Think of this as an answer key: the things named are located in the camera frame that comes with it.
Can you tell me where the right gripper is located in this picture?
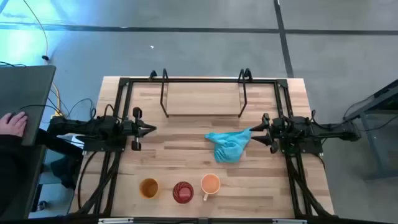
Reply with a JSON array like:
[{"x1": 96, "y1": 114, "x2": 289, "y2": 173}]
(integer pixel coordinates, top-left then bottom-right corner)
[{"x1": 250, "y1": 113, "x2": 289, "y2": 154}]

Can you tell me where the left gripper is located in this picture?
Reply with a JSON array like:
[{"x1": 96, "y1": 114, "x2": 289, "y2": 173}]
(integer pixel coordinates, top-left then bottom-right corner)
[{"x1": 123, "y1": 107, "x2": 157, "y2": 152}]

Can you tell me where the yellow plastic cup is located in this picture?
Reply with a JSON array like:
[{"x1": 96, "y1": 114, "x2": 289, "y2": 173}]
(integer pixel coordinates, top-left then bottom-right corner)
[{"x1": 139, "y1": 177, "x2": 160, "y2": 200}]

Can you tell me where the cream mug with handle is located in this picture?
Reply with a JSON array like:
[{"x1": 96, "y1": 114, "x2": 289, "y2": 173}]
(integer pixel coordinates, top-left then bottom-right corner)
[{"x1": 200, "y1": 173, "x2": 221, "y2": 202}]

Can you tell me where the red faceted plastic cup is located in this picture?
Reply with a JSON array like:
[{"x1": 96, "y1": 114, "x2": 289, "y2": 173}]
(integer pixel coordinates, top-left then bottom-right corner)
[{"x1": 172, "y1": 181, "x2": 195, "y2": 205}]

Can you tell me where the blue microfibre cloth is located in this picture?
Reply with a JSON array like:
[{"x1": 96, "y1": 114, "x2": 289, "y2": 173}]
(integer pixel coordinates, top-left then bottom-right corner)
[{"x1": 204, "y1": 126, "x2": 253, "y2": 164}]

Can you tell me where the grey metal table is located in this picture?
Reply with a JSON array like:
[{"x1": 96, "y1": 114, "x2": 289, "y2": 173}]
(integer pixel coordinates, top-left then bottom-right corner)
[{"x1": 341, "y1": 79, "x2": 398, "y2": 181}]

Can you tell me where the dark grey desk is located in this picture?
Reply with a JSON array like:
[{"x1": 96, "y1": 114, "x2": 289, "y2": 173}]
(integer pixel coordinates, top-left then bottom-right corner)
[{"x1": 0, "y1": 64, "x2": 57, "y2": 147}]

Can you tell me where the person's hand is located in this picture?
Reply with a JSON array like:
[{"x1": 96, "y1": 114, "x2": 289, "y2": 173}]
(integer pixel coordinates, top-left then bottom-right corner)
[{"x1": 0, "y1": 111, "x2": 28, "y2": 138}]

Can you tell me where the black computer mouse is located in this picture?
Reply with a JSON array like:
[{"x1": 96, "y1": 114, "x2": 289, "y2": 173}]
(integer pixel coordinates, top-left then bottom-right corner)
[{"x1": 6, "y1": 111, "x2": 22, "y2": 123}]

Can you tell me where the person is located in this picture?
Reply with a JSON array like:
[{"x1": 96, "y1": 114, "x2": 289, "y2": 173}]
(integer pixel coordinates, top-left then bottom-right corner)
[{"x1": 0, "y1": 129, "x2": 85, "y2": 218}]

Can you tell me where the loose black cable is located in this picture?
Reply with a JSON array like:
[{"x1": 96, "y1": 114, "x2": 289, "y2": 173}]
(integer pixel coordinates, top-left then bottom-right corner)
[{"x1": 46, "y1": 98, "x2": 96, "y2": 121}]

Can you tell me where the black aluminium rig frame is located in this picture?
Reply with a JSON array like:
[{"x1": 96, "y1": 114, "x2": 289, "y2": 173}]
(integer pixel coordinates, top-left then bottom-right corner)
[{"x1": 74, "y1": 77, "x2": 336, "y2": 224}]

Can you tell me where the black cable bundle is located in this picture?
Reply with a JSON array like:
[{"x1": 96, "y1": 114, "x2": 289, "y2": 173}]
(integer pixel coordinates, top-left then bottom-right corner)
[
  {"x1": 285, "y1": 154, "x2": 335, "y2": 218},
  {"x1": 76, "y1": 151, "x2": 121, "y2": 218}
]

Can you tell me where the yellow cable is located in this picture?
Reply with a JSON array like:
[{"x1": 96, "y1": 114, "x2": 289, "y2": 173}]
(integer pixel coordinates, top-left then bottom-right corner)
[{"x1": 23, "y1": 0, "x2": 63, "y2": 116}]

